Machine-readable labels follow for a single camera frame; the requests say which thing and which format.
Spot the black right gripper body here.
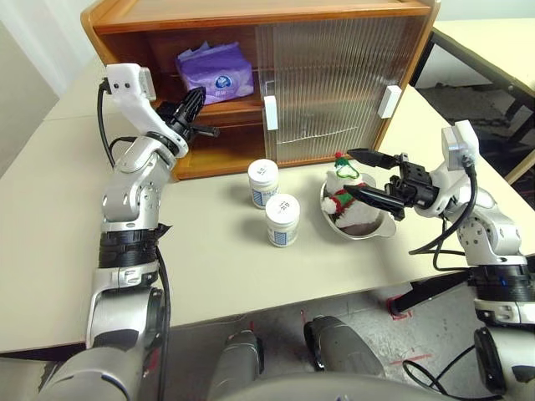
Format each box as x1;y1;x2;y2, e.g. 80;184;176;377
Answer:
388;153;440;210

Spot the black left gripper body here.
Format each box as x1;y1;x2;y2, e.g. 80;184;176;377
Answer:
155;101;197;141

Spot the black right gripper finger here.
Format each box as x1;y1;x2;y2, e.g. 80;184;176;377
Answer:
343;185;405;221
347;148;402;169

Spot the white plush toy red scarf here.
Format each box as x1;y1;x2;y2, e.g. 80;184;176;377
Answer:
320;150;381;231

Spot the metal bowl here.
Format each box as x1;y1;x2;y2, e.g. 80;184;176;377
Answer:
319;173;398;242

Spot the purple tissue pack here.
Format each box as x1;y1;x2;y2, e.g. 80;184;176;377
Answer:
175;40;255;105

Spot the white door handle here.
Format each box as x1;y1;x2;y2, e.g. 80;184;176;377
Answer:
262;94;279;132
378;84;402;119

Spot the ribbed glass sliding door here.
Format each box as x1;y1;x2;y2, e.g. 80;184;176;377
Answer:
269;16;424;165
254;23;402;166

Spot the white bottle with blue label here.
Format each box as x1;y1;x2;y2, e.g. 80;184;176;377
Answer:
247;159;280;209
264;194;301;248

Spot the wooden cabinet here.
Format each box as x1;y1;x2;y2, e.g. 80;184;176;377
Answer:
80;0;442;181

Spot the black table leg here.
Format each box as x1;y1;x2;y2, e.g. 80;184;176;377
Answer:
390;270;474;315

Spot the grey right robot leg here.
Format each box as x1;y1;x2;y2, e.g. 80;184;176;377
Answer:
303;315;385;379

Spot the grey robot leg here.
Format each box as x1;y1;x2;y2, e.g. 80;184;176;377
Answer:
303;315;385;379
208;327;264;401

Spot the beige table with black legs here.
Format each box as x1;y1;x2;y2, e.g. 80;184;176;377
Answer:
411;18;535;185

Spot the grey robot torso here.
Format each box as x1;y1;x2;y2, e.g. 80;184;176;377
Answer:
206;371;507;401

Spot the grey left robot leg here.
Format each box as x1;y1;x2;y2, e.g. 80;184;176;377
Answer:
208;327;264;401

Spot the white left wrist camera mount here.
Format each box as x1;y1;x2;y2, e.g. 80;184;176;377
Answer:
104;63;189;158

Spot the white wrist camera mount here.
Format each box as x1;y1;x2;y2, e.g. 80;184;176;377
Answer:
413;119;480;218
104;63;189;158

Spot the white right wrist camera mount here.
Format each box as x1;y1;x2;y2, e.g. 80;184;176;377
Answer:
413;119;480;218

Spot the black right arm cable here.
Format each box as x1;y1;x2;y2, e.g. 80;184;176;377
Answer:
408;156;480;272

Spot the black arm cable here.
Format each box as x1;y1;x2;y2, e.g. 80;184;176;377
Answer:
408;156;480;272
96;79;173;401

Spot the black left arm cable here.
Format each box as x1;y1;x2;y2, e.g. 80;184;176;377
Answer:
96;79;173;401

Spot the thin black loose cable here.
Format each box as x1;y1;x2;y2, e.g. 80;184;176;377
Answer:
402;342;477;394

